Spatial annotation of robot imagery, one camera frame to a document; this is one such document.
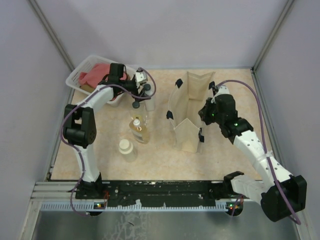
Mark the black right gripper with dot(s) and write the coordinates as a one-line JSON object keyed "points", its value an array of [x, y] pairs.
{"points": [[203, 112]]}

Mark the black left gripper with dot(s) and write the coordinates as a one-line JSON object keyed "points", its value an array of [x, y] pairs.
{"points": [[136, 93]]}

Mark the white bottle grey cap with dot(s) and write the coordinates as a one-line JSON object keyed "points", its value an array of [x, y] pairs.
{"points": [[150, 103]]}

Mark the clear bottle grey cap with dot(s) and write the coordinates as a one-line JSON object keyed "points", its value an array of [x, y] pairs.
{"points": [[138, 111]]}

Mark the amber liquid bottle white cap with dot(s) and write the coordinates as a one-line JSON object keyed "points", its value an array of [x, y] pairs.
{"points": [[139, 131]]}

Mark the cream canvas tote bag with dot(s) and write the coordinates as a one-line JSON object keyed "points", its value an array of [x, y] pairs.
{"points": [[187, 98]]}

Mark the cream bottle round cap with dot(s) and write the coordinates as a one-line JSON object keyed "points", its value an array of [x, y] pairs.
{"points": [[127, 150]]}

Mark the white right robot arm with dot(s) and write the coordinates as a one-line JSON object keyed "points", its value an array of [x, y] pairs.
{"points": [[280, 194]]}

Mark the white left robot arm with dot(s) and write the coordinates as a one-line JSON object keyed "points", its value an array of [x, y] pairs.
{"points": [[78, 128]]}

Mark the pink cloth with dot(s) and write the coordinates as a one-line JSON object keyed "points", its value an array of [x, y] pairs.
{"points": [[95, 75]]}

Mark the brown item in basket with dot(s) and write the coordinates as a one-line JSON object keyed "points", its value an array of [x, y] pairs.
{"points": [[87, 88]]}

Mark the white plastic basket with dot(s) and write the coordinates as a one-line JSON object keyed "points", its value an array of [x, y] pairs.
{"points": [[85, 66]]}

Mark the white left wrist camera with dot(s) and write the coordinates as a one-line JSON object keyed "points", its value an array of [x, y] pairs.
{"points": [[140, 77]]}

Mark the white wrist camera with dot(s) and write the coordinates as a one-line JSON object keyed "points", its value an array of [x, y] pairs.
{"points": [[221, 90], [140, 77]]}

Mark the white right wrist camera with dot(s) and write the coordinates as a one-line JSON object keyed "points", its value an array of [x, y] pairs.
{"points": [[221, 90]]}

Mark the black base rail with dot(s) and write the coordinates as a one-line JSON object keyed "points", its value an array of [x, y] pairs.
{"points": [[155, 195]]}

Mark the aluminium frame post left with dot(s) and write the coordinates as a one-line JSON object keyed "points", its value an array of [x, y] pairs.
{"points": [[53, 36]]}

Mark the aluminium frame post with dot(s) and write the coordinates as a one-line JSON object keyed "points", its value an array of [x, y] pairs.
{"points": [[289, 4], [53, 36]]}

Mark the aluminium frame post right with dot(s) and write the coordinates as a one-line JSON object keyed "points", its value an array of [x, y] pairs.
{"points": [[289, 4]]}

